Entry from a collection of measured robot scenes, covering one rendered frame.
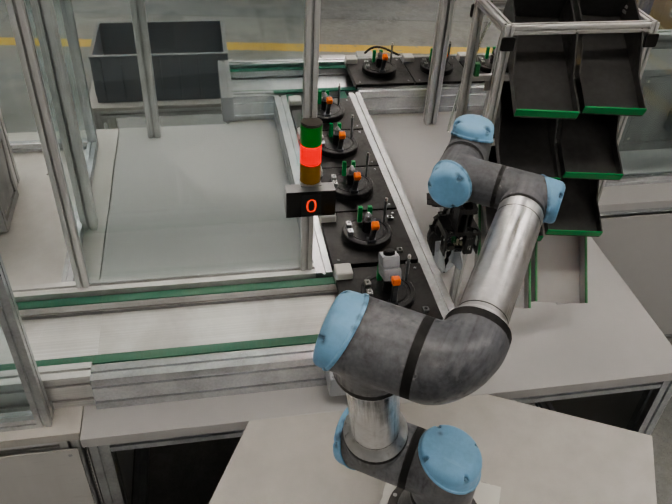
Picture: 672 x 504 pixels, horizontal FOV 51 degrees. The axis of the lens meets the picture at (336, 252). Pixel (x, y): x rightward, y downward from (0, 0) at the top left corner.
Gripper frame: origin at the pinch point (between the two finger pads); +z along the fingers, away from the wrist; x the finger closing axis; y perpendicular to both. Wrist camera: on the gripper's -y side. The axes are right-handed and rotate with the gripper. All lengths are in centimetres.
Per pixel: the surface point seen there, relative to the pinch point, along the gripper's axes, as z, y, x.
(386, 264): 15.4, -19.4, -6.5
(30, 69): -31, -34, -82
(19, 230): 37, -74, -106
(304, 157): -9.9, -29.9, -25.8
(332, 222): 26, -53, -14
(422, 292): 26.4, -20.0, 4.3
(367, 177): 24, -72, 1
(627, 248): 58, -67, 98
